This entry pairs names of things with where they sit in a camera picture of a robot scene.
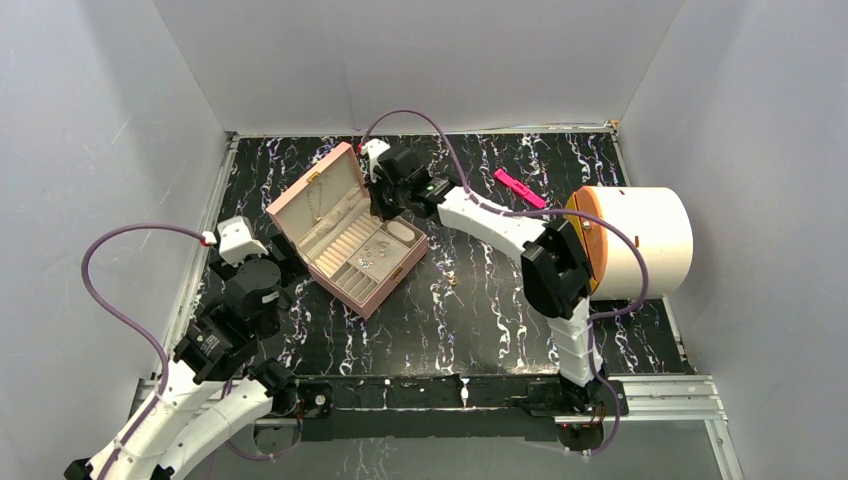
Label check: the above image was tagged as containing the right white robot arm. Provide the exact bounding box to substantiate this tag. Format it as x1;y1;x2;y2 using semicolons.
359;139;603;414

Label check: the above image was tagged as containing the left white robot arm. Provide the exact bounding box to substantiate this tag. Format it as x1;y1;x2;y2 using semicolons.
63;232;306;479

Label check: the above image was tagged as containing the pink jewelry box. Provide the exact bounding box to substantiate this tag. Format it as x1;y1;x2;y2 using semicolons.
266;142;428;319

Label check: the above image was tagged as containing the pink plastic clip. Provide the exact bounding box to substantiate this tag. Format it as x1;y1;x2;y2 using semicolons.
494;168;547;209

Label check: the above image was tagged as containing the white cylinder with orange lid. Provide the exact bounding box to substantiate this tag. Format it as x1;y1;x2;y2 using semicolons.
566;186;693;300

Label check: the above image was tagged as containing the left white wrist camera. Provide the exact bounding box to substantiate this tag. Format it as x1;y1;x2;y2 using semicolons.
216;216;268;267

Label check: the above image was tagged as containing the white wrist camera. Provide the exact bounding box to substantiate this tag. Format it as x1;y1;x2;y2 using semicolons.
216;216;268;267
360;138;391;178

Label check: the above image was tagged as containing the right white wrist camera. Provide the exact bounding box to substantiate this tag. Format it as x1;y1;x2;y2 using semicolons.
360;138;391;178

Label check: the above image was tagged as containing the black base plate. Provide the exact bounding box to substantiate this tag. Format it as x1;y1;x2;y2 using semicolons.
299;374;564;442

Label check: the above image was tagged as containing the aluminium frame rail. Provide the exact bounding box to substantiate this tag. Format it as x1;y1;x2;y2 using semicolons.
125;375;747;480

